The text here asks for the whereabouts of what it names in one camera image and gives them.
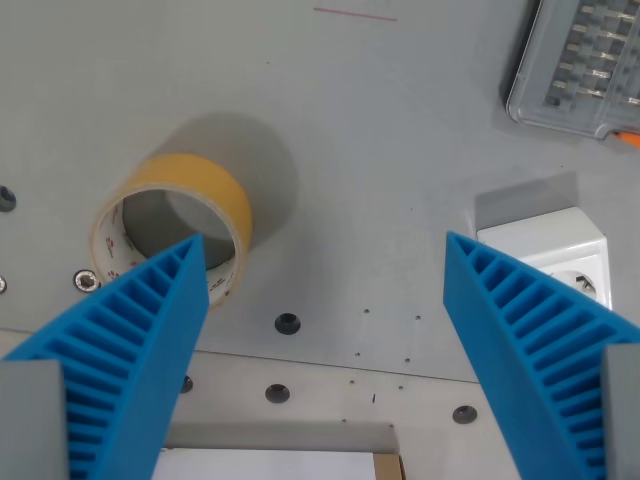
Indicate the silver hex bolt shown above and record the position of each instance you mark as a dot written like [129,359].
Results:
[2,284]
[85,281]

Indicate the white wall socket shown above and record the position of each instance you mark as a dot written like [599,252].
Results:
[570,240]

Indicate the yellow tape roll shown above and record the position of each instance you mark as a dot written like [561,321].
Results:
[200,182]

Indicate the white sheet in cardboard frame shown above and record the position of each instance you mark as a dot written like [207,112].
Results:
[270,462]

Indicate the clear plastic bit case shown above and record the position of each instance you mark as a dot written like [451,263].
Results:
[575,65]

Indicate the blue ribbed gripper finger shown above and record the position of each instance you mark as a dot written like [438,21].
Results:
[145,340]
[505,340]

